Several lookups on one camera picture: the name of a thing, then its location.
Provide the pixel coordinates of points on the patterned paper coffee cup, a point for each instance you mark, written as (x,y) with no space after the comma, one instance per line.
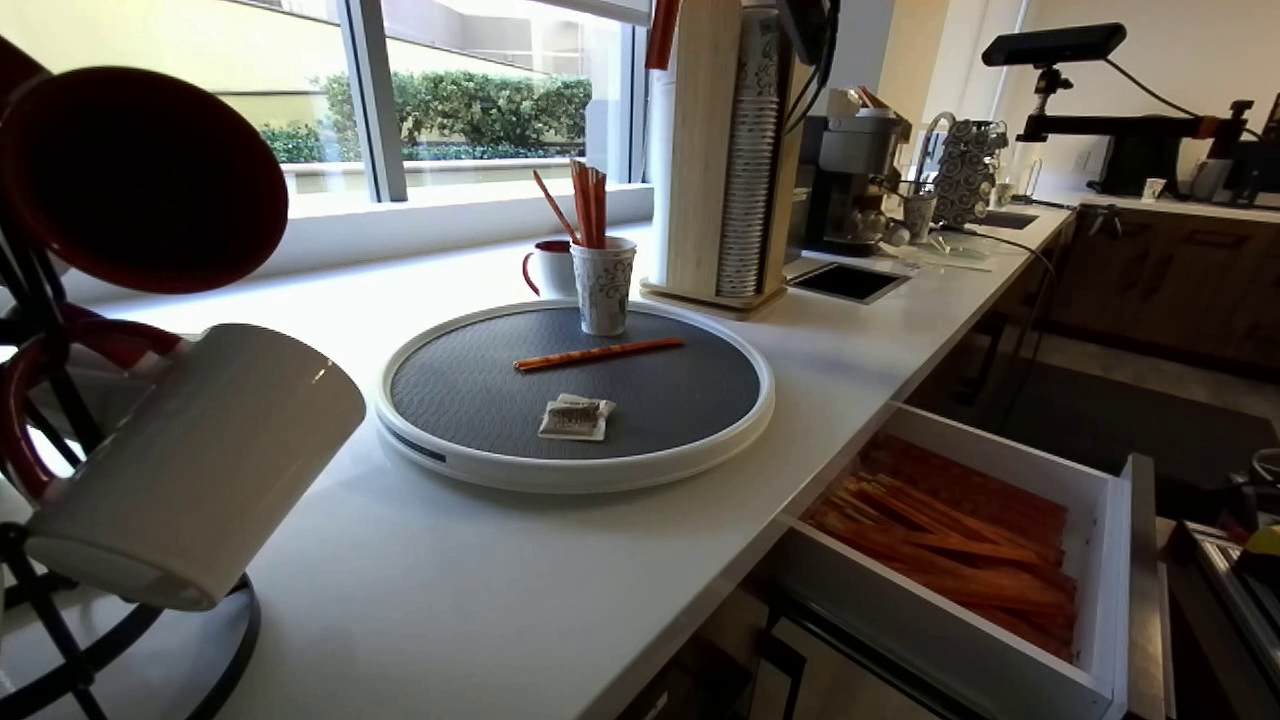
(601,287)

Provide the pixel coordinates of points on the pile of orange stick packets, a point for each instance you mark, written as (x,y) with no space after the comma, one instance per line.
(963,546)

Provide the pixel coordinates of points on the white open drawer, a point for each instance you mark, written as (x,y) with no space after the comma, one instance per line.
(935,643)

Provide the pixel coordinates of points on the white mug red interior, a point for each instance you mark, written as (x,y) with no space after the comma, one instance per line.
(135,343)
(200,454)
(554,269)

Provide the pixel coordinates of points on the round white tray grey mat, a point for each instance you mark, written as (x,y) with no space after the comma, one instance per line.
(464,401)

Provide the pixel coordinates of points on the black square counter inset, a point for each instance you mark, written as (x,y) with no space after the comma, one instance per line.
(845,281)

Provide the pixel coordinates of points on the stack of grey ribbed lids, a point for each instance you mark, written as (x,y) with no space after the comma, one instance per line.
(749,161)

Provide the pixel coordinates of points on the green hedge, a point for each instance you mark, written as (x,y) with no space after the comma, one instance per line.
(492,114)

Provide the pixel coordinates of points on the silver metal appliance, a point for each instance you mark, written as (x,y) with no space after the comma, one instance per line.
(967,175)

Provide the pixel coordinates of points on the dark red round object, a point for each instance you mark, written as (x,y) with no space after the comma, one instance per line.
(145,183)

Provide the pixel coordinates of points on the dark wood cabinet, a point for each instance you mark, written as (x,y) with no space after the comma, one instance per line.
(1172,287)

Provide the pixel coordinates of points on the grey metal cart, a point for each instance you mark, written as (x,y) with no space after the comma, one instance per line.
(1232,601)

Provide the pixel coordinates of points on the black metal mug rack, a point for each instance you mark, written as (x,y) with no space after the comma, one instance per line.
(17,546)

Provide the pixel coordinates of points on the grey window frame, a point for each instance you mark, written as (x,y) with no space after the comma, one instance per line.
(375,106)

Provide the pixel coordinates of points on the black camera bar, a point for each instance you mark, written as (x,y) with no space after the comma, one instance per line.
(1060,44)

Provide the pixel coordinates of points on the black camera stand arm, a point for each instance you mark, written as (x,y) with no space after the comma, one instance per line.
(1134,143)

